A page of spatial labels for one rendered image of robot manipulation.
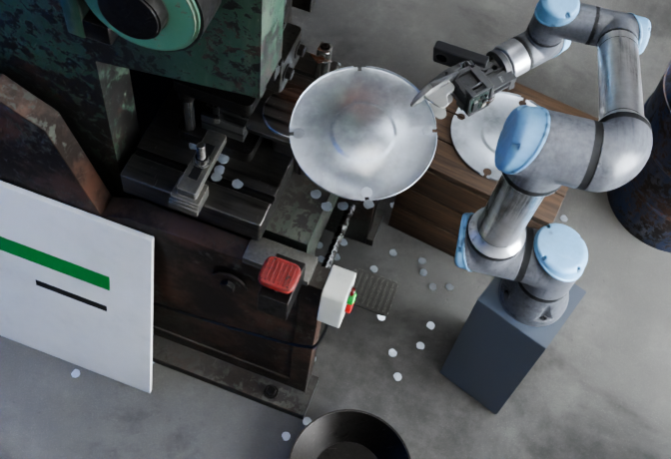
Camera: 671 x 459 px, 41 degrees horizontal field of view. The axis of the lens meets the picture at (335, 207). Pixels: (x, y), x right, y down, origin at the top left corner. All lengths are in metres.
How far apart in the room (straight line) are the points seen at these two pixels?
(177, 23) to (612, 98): 0.78
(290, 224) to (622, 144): 0.68
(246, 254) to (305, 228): 0.13
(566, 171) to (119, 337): 1.18
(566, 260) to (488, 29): 1.41
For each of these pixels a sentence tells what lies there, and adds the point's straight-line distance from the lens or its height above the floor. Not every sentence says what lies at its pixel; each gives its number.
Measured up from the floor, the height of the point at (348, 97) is 0.81.
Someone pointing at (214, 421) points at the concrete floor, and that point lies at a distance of 2.33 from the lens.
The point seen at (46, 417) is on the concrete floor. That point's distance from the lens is 2.38.
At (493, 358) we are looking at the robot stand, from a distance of 2.18.
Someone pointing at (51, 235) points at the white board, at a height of 0.48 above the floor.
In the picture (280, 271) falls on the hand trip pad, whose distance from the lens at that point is 1.64.
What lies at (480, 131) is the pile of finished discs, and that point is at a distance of 2.38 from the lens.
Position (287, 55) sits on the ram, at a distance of 1.64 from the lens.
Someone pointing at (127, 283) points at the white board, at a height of 0.42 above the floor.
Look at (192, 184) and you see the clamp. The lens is 1.74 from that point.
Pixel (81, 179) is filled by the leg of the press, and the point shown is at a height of 0.69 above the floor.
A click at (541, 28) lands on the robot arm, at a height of 0.94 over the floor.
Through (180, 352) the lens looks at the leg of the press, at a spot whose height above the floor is 0.03.
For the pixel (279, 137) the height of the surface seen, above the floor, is 0.78.
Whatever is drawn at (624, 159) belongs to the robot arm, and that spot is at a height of 1.08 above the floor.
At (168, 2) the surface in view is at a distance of 1.20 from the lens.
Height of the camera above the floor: 2.22
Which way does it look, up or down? 59 degrees down
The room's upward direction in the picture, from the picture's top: 10 degrees clockwise
